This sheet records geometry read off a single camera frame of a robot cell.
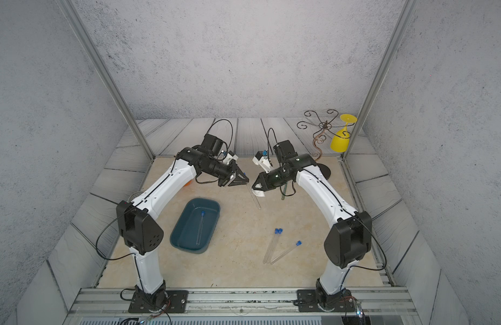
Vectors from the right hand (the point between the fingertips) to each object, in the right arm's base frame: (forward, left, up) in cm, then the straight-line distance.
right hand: (255, 187), depth 78 cm
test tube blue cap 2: (-4, +1, -1) cm, 4 cm away
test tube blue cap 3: (-7, -9, -24) cm, 26 cm away
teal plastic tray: (-7, +32, -23) cm, 40 cm away
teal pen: (+12, -13, -23) cm, 29 cm away
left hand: (+1, +1, +3) cm, 3 cm away
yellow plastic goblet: (+28, -39, -2) cm, 49 cm away
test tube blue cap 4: (-12, -18, -23) cm, 32 cm away
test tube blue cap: (-10, +25, -22) cm, 35 cm away
